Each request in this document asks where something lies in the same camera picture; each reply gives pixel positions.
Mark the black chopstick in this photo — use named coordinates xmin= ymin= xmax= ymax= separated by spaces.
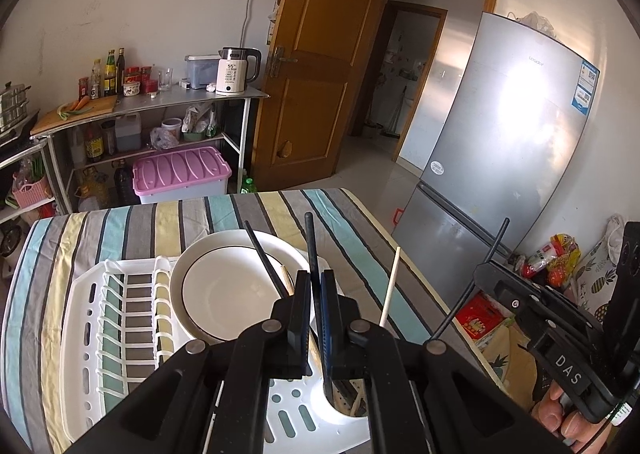
xmin=244 ymin=220 xmax=290 ymax=298
xmin=304 ymin=212 xmax=320 ymax=299
xmin=430 ymin=218 xmax=511 ymax=341

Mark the light wooden chopstick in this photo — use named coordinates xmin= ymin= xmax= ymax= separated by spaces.
xmin=279 ymin=264 xmax=294 ymax=296
xmin=378 ymin=246 xmax=401 ymax=328

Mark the metal kitchen shelf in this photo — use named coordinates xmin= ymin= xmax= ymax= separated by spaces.
xmin=0 ymin=83 xmax=271 ymax=225

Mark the person right hand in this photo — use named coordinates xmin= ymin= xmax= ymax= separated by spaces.
xmin=530 ymin=382 xmax=612 ymax=453

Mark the white cylindrical utensil cup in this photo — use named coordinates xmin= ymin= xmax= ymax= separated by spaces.
xmin=311 ymin=348 xmax=374 ymax=427

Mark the red box on floor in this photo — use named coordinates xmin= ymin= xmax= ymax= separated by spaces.
xmin=456 ymin=291 xmax=511 ymax=341

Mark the pineapple print pillow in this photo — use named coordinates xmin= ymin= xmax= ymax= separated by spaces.
xmin=572 ymin=214 xmax=625 ymax=323

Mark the white bowl with dark rim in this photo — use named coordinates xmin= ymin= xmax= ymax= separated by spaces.
xmin=169 ymin=229 xmax=280 ymax=344

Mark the white plastic dish rack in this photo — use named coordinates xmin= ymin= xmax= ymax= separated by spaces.
xmin=60 ymin=257 xmax=370 ymax=453

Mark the silver refrigerator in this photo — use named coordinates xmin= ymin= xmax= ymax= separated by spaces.
xmin=394 ymin=13 xmax=600 ymax=307

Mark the pink lidded storage box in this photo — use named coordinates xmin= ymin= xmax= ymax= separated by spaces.
xmin=132 ymin=145 xmax=231 ymax=205

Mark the striped tablecloth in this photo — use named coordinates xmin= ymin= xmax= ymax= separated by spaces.
xmin=2 ymin=187 xmax=507 ymax=454

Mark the white electric kettle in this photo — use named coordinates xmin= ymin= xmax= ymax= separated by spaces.
xmin=216 ymin=46 xmax=262 ymax=95

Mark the translucent storage container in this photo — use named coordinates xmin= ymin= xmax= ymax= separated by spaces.
xmin=184 ymin=54 xmax=220 ymax=90

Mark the pink plastic basket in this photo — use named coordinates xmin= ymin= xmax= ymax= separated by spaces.
xmin=12 ymin=175 xmax=52 ymax=208

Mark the wooden cutting board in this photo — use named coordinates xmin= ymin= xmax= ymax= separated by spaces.
xmin=30 ymin=96 xmax=117 ymax=136

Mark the wooden door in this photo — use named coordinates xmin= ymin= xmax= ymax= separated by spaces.
xmin=252 ymin=0 xmax=386 ymax=191

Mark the dark sauce bottle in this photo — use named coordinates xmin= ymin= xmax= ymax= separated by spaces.
xmin=115 ymin=47 xmax=126 ymax=95

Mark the green oil bottle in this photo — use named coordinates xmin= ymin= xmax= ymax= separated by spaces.
xmin=103 ymin=50 xmax=116 ymax=96

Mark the stainless steel steamer pot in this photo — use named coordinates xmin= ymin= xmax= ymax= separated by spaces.
xmin=0 ymin=82 xmax=30 ymax=132

